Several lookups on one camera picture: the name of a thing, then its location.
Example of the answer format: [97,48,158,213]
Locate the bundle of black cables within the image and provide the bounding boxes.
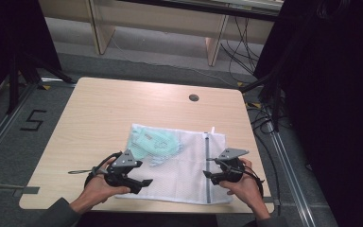
[219,15,263,83]

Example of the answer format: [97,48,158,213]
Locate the mint green garment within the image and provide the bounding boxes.
[126,126,184,167]

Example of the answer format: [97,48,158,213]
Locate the grey wrist strap loop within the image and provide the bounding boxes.
[68,167,109,176]

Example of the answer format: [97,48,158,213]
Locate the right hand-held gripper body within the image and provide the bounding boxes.
[211,148,251,185]

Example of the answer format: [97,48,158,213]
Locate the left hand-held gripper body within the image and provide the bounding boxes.
[103,148,144,189]

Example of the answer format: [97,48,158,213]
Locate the person's right hand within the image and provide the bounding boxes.
[218,157,269,218]

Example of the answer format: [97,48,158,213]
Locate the grey tape strip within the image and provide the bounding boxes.
[263,196,281,206]
[12,186,41,199]

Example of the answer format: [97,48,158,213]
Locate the light wooden desk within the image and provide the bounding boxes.
[39,0,285,68]

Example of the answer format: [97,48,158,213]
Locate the metal floor rail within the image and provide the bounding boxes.
[266,121,317,227]
[0,83,37,169]

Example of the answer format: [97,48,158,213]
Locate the person's left hand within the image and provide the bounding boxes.
[75,156,132,213]

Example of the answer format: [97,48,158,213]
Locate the black floor cables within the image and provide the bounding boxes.
[246,102,285,218]

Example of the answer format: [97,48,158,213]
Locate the black curtain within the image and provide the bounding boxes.
[253,0,363,227]
[0,0,64,110]

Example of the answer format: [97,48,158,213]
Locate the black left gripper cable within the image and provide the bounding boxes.
[83,151,123,191]

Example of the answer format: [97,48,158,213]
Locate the white mesh laundry bag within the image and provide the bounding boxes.
[114,123,234,205]

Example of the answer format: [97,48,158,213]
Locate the black metal stand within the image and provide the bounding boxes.
[5,51,78,115]
[238,70,286,133]

